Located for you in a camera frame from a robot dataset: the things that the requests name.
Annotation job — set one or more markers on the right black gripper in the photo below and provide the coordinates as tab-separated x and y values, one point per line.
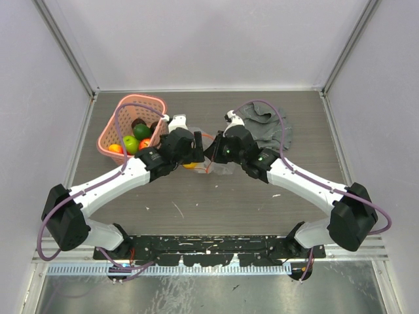
213	151

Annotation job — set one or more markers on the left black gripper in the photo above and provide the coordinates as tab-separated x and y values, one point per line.
195	154

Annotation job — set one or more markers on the yellow pear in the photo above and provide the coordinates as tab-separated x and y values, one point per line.
192	165

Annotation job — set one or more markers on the clear zip top bag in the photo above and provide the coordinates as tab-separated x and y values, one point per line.
208	166

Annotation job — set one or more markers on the pink plastic basket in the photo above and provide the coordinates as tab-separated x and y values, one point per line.
126	116

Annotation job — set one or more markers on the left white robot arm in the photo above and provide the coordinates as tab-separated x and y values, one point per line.
66	214

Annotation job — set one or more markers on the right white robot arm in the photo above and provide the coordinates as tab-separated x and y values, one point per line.
350	213

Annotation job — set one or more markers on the red apple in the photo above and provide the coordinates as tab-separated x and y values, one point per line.
144	143

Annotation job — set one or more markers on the grey cloth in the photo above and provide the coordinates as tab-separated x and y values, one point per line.
268	124

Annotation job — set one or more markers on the dark green avocado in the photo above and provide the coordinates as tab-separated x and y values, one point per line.
141	132

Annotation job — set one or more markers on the green apple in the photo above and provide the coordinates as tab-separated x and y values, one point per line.
131	144

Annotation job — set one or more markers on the red yellow mango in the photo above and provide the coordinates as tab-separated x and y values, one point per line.
115	148

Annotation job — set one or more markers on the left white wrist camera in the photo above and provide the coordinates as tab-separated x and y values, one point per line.
176	121

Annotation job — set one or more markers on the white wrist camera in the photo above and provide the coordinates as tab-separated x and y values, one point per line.
176	121
232	120

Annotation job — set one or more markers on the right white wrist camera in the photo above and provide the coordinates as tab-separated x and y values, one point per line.
232	120

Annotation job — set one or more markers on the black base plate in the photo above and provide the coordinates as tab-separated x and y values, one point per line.
206	251

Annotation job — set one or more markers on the slotted cable duct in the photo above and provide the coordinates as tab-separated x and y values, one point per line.
106	269

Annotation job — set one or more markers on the left aluminium frame post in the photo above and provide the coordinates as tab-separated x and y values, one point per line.
62	42

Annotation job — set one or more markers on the aluminium frame post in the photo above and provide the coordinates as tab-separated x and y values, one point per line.
355	35
62	42

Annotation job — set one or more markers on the right aluminium frame post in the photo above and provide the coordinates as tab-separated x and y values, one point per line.
355	35

